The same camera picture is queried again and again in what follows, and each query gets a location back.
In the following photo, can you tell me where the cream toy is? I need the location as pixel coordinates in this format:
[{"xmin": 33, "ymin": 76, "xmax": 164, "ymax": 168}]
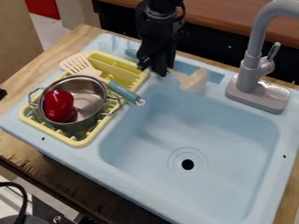
[{"xmin": 176, "ymin": 67, "xmax": 211, "ymax": 93}]

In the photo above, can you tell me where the grey tap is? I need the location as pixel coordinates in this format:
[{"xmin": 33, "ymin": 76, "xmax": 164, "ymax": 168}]
[{"xmin": 224, "ymin": 0, "xmax": 299, "ymax": 116}]

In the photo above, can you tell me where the red toy pepper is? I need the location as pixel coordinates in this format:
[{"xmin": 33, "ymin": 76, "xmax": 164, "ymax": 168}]
[{"xmin": 42, "ymin": 88, "xmax": 76, "ymax": 123}]

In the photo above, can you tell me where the black cable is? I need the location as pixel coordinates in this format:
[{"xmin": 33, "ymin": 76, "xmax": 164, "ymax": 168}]
[{"xmin": 0, "ymin": 181, "xmax": 31, "ymax": 224}]

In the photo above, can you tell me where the cream spatula with blue handle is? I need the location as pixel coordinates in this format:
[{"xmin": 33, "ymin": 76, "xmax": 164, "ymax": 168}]
[{"xmin": 58, "ymin": 52, "xmax": 148, "ymax": 107}]

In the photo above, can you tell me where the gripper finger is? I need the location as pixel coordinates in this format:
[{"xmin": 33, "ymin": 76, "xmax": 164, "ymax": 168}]
[
  {"xmin": 150, "ymin": 48, "xmax": 178, "ymax": 78},
  {"xmin": 136, "ymin": 53, "xmax": 155, "ymax": 72}
]

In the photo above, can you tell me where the silver pot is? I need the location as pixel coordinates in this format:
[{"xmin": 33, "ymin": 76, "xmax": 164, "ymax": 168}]
[{"xmin": 26, "ymin": 74, "xmax": 124, "ymax": 133}]

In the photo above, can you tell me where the yellow dish rack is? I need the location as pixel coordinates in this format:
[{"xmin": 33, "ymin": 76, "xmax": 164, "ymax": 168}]
[{"xmin": 17, "ymin": 50, "xmax": 152, "ymax": 149}]

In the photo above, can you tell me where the wooden desk with black front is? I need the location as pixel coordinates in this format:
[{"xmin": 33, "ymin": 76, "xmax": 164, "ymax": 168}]
[{"xmin": 91, "ymin": 0, "xmax": 299, "ymax": 86}]

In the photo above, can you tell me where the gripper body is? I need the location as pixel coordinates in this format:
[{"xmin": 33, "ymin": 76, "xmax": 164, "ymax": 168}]
[{"xmin": 134, "ymin": 11, "xmax": 186, "ymax": 63}]

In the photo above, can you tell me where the light blue toy sink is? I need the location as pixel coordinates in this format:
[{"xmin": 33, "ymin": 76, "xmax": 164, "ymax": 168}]
[{"xmin": 0, "ymin": 32, "xmax": 299, "ymax": 224}]

